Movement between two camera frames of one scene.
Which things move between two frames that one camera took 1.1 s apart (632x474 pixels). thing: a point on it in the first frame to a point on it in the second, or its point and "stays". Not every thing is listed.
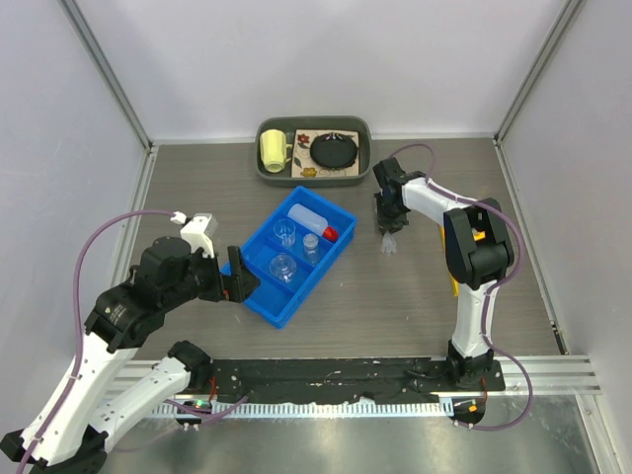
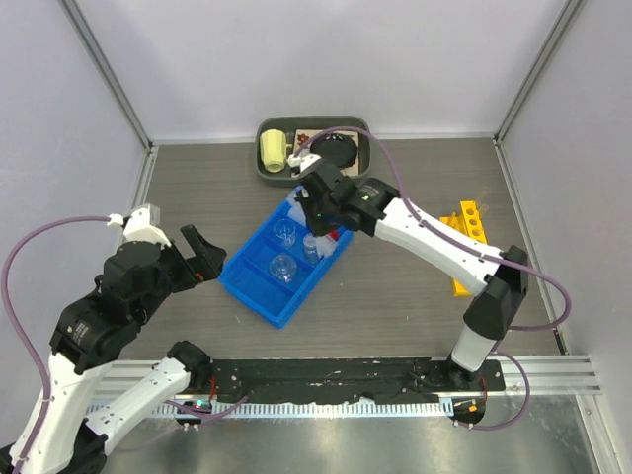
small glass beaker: [282, 268] stays
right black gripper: [386, 223] to [316, 227]
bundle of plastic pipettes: [388, 244] to [327, 243]
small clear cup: [310, 242] stays
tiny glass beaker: [284, 230] stays
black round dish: [334, 151] stays
